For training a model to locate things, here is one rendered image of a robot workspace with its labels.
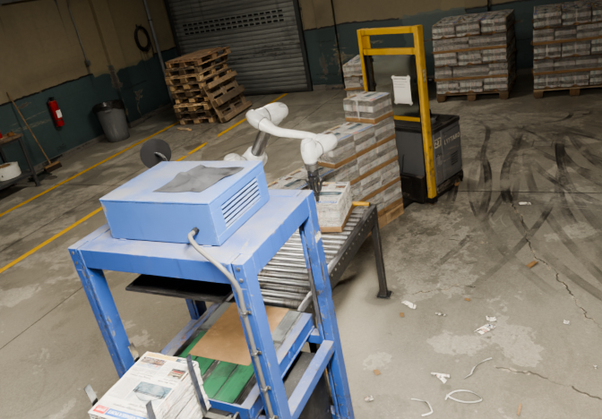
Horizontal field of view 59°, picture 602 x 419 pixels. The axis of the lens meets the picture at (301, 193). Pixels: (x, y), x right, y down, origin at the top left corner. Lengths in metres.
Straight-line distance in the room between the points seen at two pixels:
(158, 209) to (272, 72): 10.16
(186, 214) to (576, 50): 7.64
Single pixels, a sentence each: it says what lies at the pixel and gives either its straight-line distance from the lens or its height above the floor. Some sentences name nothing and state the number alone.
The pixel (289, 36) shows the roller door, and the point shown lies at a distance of 11.94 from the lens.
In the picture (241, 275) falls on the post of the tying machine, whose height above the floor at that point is 1.50.
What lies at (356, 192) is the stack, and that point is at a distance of 5.01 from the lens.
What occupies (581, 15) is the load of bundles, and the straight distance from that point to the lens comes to 9.04.
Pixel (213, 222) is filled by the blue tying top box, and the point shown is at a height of 1.66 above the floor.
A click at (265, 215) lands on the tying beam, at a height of 1.54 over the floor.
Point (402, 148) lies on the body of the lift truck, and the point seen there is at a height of 0.55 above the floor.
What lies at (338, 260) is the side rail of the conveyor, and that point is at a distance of 3.39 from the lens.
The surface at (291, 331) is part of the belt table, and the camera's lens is 2.88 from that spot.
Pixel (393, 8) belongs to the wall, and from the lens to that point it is 11.11.
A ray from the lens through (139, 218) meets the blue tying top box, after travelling 2.40.
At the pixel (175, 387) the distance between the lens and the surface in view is 2.36.
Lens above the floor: 2.52
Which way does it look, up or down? 23 degrees down
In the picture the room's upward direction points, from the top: 11 degrees counter-clockwise
